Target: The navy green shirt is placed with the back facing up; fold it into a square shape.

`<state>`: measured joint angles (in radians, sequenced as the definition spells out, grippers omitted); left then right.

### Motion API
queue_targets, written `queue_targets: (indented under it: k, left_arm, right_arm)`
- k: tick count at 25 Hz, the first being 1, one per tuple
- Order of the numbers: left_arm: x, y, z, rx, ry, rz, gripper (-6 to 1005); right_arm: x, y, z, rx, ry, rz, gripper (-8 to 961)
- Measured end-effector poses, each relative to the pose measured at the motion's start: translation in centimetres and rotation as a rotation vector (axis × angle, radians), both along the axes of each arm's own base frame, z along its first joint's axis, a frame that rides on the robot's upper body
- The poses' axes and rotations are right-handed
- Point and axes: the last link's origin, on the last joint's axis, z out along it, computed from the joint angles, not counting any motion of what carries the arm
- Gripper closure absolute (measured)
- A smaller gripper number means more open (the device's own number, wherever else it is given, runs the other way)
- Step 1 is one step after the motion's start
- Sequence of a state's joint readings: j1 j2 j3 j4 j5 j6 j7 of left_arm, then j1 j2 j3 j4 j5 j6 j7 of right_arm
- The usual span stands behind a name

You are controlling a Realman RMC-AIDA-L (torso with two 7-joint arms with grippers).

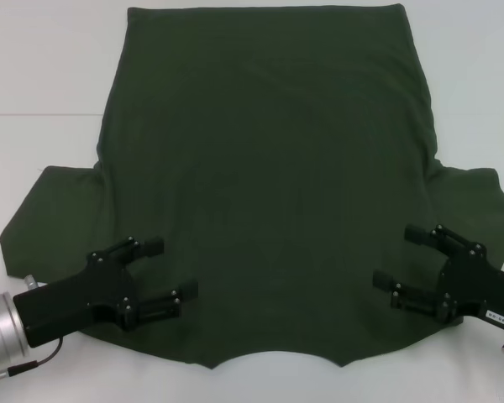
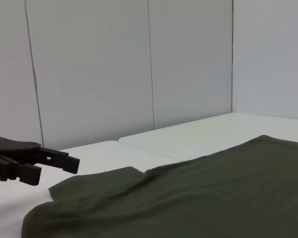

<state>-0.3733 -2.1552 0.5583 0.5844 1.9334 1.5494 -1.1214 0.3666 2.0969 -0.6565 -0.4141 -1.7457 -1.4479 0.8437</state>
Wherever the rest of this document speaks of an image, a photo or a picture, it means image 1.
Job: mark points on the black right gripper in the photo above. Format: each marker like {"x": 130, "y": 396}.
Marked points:
{"x": 483, "y": 289}

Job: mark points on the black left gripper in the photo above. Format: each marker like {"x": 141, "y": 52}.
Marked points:
{"x": 71, "y": 302}

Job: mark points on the dark green t-shirt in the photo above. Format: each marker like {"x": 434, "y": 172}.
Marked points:
{"x": 256, "y": 168}

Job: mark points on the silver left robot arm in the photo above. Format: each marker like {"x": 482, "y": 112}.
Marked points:
{"x": 0, "y": 323}

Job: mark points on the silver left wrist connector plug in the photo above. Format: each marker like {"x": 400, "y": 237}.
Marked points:
{"x": 30, "y": 280}

